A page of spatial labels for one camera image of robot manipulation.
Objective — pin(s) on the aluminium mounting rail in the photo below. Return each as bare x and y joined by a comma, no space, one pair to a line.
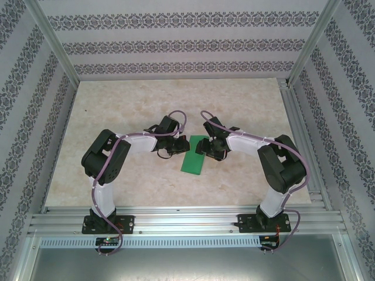
187,219

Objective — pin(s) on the aluminium side rail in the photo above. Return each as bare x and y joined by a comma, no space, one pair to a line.
296,117

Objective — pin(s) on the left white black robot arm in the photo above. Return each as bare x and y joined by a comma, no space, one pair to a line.
104,199

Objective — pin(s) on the right circuit board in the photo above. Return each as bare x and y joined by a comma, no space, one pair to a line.
268,241

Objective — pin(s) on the green paper sheet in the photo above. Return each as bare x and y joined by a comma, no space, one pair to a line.
192,164

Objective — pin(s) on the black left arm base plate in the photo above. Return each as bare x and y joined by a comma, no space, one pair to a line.
129,224

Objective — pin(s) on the left circuit board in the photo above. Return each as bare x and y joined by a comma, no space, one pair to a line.
108,240

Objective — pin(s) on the circuit board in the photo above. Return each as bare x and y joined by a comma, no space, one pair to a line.
108,240
268,241

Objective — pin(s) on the grey metal sheet tray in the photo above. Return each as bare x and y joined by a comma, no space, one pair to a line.
187,266

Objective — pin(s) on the aluminium frame post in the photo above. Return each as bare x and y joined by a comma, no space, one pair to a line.
58,47
310,47

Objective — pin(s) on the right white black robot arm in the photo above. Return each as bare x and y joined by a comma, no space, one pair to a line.
243,143

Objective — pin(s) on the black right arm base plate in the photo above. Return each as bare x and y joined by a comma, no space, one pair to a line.
244,225

